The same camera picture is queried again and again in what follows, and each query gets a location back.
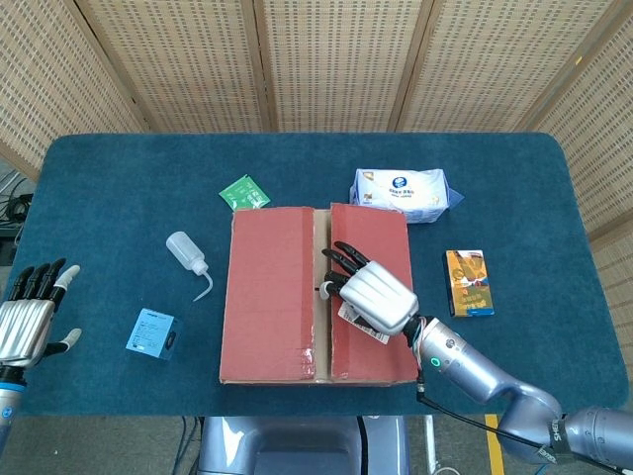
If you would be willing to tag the red taped cardboard box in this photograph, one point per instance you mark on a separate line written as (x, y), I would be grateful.
(267, 287)

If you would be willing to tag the woven wooden folding screen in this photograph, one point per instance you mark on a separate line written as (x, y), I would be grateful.
(336, 59)

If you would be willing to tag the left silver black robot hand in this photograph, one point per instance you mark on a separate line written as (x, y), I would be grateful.
(25, 326)

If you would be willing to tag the white plastic squeeze bottle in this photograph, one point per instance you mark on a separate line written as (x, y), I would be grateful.
(184, 250)

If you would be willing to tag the light blue speaker carton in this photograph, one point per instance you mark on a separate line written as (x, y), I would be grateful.
(148, 334)

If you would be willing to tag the green sachet packet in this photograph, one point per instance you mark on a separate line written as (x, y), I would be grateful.
(242, 193)

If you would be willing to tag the white blue tissue pack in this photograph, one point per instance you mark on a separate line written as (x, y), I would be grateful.
(400, 193)

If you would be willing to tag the orange yellow printed carton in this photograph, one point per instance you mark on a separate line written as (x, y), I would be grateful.
(470, 282)

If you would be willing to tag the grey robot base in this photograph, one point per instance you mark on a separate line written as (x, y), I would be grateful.
(297, 445)

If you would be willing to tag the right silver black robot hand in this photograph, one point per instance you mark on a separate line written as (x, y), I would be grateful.
(378, 294)

